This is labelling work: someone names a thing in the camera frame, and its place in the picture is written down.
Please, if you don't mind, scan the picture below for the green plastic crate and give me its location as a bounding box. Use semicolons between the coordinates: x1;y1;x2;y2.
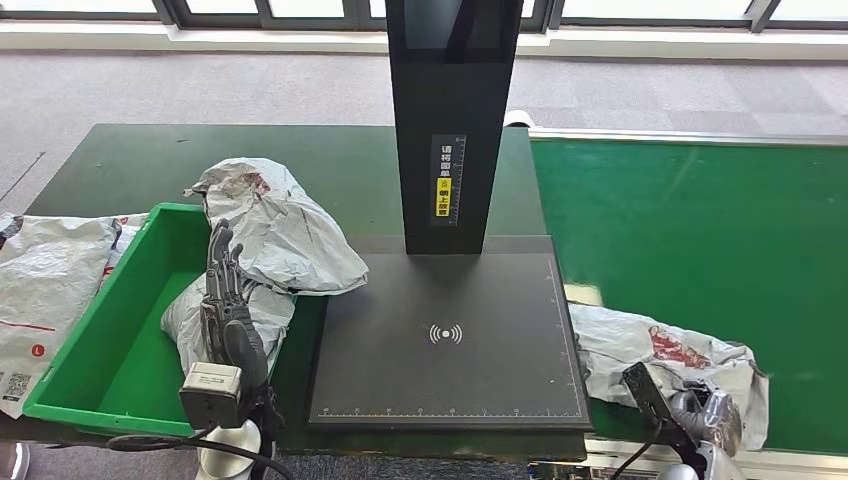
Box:
23;201;313;439

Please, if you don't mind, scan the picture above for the white poly mailer QR code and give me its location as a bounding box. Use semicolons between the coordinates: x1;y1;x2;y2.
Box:
0;213;124;420

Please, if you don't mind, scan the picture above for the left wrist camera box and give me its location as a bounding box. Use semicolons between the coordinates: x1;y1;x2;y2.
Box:
178;360;245;431

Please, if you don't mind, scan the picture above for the dark window frame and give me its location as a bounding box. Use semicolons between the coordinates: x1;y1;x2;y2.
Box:
0;0;848;31

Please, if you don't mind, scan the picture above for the black inbound scanner machine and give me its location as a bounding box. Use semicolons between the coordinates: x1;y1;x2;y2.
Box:
307;0;594;435

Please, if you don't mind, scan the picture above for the yellow and grey ruler label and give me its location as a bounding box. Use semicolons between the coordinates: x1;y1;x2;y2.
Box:
430;134;468;228

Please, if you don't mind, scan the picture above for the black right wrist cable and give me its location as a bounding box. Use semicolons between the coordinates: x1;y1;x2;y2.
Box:
608;423;667;480

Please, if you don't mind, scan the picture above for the white poly mailer red lettering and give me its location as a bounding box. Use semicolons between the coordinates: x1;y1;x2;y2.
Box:
99;211;148;276

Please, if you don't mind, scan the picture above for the white rounded floor object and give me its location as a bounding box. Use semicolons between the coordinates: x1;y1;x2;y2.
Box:
0;442;31;480

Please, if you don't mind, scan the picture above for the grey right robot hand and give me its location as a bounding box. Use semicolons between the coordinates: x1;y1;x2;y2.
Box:
669;377;745;458

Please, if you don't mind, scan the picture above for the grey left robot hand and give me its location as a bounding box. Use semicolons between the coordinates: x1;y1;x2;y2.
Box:
198;218;270;393

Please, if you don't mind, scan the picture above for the green conveyor belt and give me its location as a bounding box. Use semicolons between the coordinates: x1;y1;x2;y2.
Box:
529;137;848;457

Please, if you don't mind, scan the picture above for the grey poly mailer parcel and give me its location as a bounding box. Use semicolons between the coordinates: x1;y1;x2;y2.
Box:
184;156;370;297
160;271;297;379

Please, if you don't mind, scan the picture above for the pale poly mailer red print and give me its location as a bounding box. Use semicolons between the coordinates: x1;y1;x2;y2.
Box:
569;302;771;453

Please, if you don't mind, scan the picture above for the white window sill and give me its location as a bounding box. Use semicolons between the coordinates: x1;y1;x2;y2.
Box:
0;18;848;62

